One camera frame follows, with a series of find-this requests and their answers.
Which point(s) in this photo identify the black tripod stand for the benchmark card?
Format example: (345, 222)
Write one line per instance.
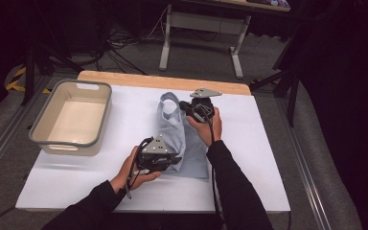
(29, 73)

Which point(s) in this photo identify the beige plastic basket grey rim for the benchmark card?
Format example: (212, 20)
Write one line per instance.
(76, 121)

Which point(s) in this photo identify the black curtain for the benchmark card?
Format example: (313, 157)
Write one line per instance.
(348, 96)

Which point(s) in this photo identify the black metal stand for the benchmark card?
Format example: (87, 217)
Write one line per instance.
(293, 96)

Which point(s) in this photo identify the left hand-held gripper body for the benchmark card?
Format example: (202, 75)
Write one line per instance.
(155, 148)

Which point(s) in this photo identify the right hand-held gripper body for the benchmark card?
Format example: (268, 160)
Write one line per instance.
(202, 103)

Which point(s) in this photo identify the person's right hand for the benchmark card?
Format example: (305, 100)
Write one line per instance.
(209, 132)

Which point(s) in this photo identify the person's left hand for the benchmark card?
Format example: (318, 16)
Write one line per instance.
(123, 179)

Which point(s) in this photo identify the aluminium floor rail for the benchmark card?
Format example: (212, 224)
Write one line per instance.
(0, 143)
(303, 166)

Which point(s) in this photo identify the light blue shirt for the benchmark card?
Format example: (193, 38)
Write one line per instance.
(175, 127)

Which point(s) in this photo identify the desk with white metal legs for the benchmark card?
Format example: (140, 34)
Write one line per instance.
(201, 22)

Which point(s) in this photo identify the colourful patterned item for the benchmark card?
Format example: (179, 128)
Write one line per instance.
(274, 3)

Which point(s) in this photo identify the wooden table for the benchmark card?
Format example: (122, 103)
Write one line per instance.
(140, 80)

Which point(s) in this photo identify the yellow black hazard tape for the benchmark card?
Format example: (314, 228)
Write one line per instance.
(19, 73)

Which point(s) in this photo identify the white table mat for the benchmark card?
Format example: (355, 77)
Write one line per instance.
(252, 153)

